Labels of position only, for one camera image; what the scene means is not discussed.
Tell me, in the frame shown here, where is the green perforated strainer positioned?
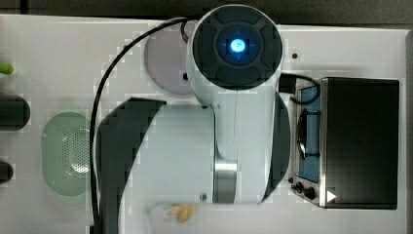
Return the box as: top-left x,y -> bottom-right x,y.
41,112 -> 90,196

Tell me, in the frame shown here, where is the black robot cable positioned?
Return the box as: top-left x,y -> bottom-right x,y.
89,17 -> 189,226

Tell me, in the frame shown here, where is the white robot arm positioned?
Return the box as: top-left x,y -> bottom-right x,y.
95,5 -> 289,234

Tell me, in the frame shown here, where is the green pear toy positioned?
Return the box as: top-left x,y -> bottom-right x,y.
0,62 -> 14,75

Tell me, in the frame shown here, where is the lilac round plate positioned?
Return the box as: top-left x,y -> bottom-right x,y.
144,23 -> 193,96

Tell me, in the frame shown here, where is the black round bowl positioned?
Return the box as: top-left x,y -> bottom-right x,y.
0,94 -> 30,131

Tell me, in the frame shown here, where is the peeled banana toy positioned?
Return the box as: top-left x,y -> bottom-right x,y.
167,204 -> 194,222

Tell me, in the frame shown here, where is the black cup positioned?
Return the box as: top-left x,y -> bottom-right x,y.
0,162 -> 14,184

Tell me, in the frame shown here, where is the black toaster oven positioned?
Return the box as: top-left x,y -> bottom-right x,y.
289,77 -> 399,210

